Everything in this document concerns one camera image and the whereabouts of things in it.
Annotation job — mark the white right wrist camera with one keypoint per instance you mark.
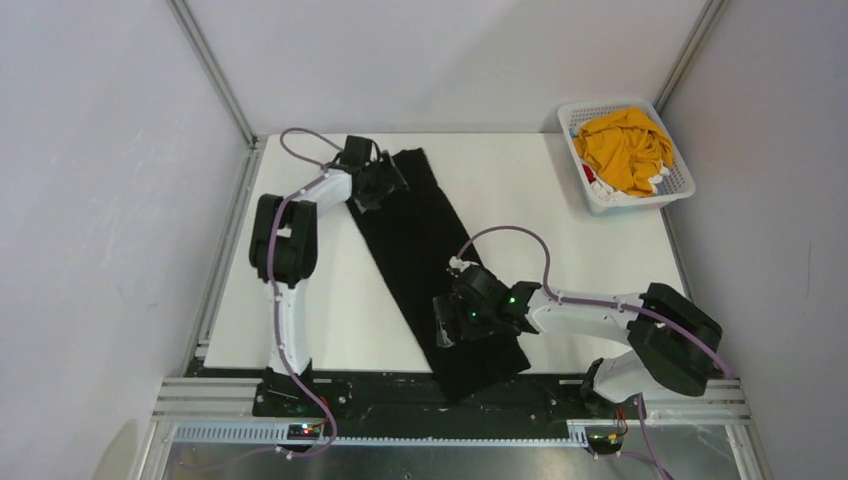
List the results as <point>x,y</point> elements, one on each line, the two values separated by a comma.
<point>457,265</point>

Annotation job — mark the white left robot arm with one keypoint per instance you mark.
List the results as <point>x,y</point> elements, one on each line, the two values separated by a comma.
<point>284,251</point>

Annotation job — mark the right corner aluminium post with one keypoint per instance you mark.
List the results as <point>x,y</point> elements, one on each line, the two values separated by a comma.
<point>705,23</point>

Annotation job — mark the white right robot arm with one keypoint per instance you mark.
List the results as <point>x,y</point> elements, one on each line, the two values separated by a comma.
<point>672,343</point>

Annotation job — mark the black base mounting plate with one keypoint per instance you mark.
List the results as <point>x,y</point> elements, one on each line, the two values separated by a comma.
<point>410,406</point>

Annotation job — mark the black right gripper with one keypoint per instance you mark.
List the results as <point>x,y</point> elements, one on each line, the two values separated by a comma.
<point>452,306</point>

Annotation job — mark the yellow t shirt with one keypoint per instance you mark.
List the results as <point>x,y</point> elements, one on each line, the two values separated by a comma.
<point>625,148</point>

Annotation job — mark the white red cloth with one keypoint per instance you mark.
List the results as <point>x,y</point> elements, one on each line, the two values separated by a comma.
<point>605,192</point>

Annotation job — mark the corner aluminium post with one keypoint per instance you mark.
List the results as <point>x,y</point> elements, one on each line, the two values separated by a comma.
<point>198,42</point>
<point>705,23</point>

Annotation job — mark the left corner aluminium post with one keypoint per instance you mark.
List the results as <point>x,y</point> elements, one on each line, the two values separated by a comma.
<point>198,42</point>

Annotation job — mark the aluminium frame rail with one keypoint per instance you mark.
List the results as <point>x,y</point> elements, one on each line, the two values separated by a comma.
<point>220,410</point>

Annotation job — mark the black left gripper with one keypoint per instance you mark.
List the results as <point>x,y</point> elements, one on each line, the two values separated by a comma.
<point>389,182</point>

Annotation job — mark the black t shirt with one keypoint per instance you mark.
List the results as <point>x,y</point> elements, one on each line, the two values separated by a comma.
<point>411,238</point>

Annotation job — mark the white plastic laundry basket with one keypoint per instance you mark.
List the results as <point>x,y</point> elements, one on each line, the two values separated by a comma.
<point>677,186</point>

